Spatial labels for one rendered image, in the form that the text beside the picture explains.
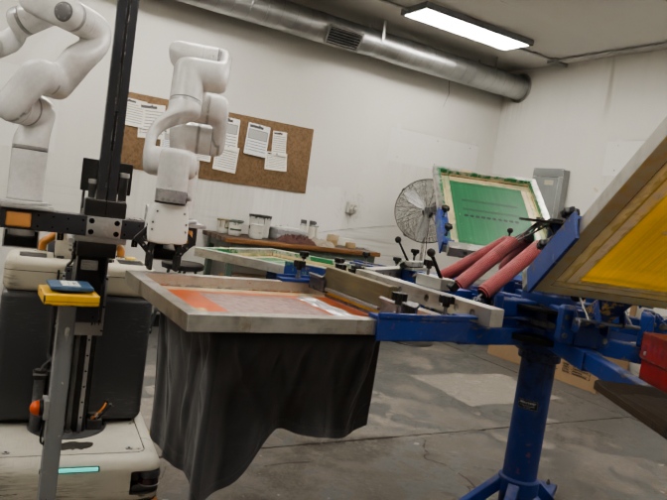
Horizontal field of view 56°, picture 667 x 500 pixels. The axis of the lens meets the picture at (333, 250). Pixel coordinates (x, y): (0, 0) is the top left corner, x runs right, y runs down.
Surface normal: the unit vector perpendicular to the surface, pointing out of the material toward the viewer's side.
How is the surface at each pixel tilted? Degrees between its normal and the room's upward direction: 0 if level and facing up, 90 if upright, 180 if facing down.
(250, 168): 90
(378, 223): 90
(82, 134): 90
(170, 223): 92
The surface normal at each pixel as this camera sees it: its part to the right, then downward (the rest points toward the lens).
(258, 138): 0.51, 0.08
